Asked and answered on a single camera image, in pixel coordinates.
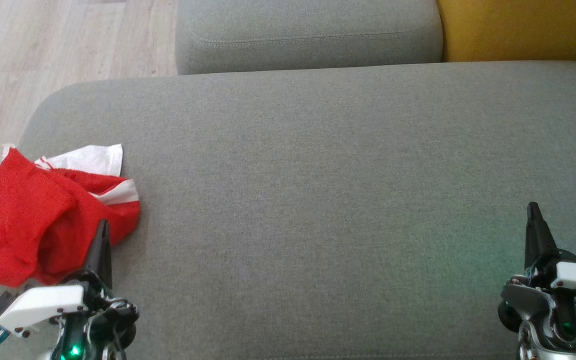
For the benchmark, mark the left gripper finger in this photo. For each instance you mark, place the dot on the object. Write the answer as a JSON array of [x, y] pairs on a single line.
[[100, 255]]

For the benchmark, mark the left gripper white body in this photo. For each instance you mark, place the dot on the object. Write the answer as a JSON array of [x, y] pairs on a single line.
[[43, 305]]

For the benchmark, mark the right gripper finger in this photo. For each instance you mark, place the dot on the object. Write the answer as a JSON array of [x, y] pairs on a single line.
[[538, 240]]

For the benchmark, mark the red shorts with white stripe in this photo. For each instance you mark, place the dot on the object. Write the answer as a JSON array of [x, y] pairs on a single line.
[[23, 225]]

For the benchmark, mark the red basketball jersey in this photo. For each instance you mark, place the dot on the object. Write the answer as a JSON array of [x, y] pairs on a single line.
[[88, 159]]

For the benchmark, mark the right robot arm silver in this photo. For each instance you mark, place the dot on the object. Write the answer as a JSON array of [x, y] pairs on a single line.
[[527, 346]]

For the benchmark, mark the wide yellow sofa back cushion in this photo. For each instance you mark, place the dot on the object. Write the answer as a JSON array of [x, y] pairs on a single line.
[[523, 27]]

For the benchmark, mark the large grey sofa seat cushion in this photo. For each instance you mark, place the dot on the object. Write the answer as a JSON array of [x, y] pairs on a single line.
[[318, 200]]

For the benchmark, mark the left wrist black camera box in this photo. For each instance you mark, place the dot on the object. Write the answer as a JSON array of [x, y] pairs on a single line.
[[2, 304]]

